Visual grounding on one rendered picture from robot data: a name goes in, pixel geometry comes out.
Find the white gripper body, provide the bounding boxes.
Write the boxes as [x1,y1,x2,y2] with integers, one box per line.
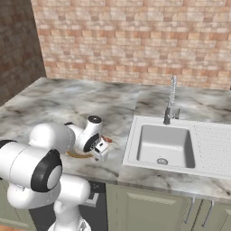
[91,145,110,162]

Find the red kebab skewer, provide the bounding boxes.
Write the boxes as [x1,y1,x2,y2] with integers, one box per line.
[101,134,120,145]

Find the brown wooden bowl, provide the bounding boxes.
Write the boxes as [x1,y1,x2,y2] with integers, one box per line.
[64,150,95,160]

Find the white sink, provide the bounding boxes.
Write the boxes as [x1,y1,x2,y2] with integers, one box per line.
[121,115,231,181]

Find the black dishwasher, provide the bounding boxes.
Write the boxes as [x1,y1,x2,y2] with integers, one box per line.
[29,180,109,231]

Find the wide green cupboard door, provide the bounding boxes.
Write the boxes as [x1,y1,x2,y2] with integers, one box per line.
[106,183,194,231]

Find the silver spring tap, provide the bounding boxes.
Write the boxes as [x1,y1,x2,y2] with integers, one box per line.
[162,75,181,126]

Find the silver dishwasher handle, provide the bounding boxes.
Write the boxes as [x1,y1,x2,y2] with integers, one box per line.
[81,192,100,208]

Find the silver cupboard door handle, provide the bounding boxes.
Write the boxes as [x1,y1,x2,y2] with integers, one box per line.
[201,199,216,228]
[184,197,196,226]

